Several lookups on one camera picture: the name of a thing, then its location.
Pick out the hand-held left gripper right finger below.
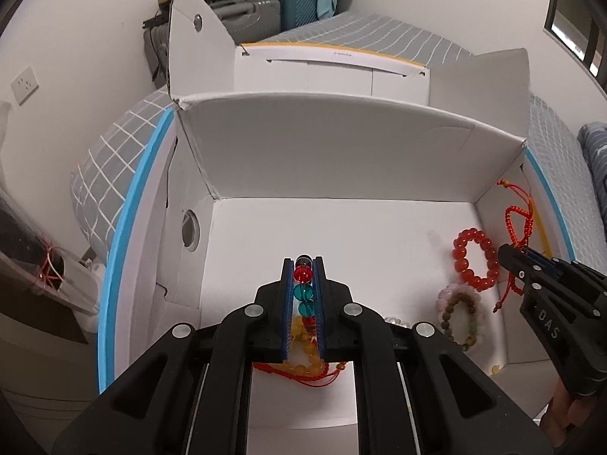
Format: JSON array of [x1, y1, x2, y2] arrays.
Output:
[[315, 256, 555, 455]]

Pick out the dark framed window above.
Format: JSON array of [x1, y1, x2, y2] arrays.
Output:
[[544, 0, 607, 87]]

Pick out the red string bracelet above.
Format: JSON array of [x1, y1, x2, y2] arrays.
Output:
[[493, 179, 535, 314], [251, 360, 347, 388]]

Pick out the brown green bead bracelet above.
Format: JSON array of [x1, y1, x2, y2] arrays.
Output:
[[440, 294, 479, 352]]

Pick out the teal suitcase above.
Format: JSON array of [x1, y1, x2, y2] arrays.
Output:
[[268, 0, 333, 35]]

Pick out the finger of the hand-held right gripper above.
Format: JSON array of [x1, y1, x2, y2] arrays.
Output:
[[526, 248, 607, 319], [498, 243, 607, 397]]

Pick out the white cardboard box blue edges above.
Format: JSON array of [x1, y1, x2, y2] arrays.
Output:
[[97, 0, 577, 437]]

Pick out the white wall socket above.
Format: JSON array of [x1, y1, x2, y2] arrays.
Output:
[[12, 67, 39, 104]]

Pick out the person's right hand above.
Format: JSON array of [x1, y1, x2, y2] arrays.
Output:
[[538, 380, 591, 438]]

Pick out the thin red string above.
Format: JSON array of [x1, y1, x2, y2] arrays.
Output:
[[34, 245, 68, 291]]

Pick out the grey suitcase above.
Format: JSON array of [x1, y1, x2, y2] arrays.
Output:
[[211, 0, 281, 42]]

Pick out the red bead bracelet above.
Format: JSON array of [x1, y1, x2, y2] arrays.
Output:
[[452, 228, 501, 292]]

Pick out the yellow bead bracelet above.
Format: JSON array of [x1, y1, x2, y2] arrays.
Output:
[[285, 315, 335, 377]]

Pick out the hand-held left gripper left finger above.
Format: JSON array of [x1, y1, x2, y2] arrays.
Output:
[[51, 257, 295, 455]]

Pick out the clear plastic bag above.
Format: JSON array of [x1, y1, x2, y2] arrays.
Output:
[[0, 185, 102, 316]]

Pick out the multicolour bead bracelet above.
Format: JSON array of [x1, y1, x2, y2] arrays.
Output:
[[292, 255, 318, 337]]

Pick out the pale pink bead bracelet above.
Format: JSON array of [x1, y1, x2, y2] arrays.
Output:
[[436, 283, 487, 348]]

